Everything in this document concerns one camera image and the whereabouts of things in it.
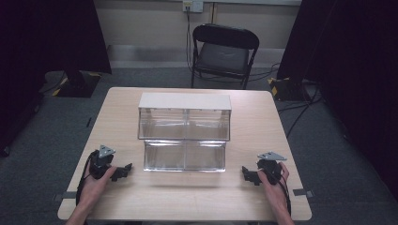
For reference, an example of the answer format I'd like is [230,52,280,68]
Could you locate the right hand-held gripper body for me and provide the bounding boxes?
[256,151,287,186]

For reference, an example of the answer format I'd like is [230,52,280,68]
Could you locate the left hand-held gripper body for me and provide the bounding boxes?
[88,144,116,180]

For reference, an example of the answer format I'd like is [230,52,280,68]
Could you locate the person's right hand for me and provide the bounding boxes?
[256,161,291,214]

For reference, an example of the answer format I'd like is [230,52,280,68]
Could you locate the person's left hand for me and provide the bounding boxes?
[76,167,117,210]

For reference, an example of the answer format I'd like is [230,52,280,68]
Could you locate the grey tape strip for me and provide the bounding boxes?
[53,190,78,203]
[292,187,315,199]

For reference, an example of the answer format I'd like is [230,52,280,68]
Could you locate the clear plastic drawer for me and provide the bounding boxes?
[143,139,227,173]

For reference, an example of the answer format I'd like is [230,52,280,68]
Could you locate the black stand base striped tape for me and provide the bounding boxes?
[267,76,313,102]
[50,70,103,99]

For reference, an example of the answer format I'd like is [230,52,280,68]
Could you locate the clear drawer cabinet white top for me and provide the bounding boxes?
[137,91,233,142]

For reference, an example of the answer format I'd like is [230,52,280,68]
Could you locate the black folding chair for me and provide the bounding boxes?
[191,22,261,91]

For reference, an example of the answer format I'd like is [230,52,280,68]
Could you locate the black curtain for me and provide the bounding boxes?
[276,0,398,203]
[0,0,113,158]

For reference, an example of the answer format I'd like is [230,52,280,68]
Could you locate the left hand-held gripper cable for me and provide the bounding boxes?
[75,150,99,207]

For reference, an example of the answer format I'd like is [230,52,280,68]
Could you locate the hand-held gripper cable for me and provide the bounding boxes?
[75,150,99,207]
[279,174,293,218]

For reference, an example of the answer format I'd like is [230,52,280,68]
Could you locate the right hand-held gripper cable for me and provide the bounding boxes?
[279,174,293,218]

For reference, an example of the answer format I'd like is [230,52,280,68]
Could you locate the black floor cables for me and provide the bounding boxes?
[250,61,325,139]

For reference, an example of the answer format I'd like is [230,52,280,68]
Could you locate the black cable from wall outlet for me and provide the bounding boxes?
[185,8,195,74]

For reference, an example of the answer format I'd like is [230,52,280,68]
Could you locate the white wall outlet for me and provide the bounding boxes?
[182,0,205,14]

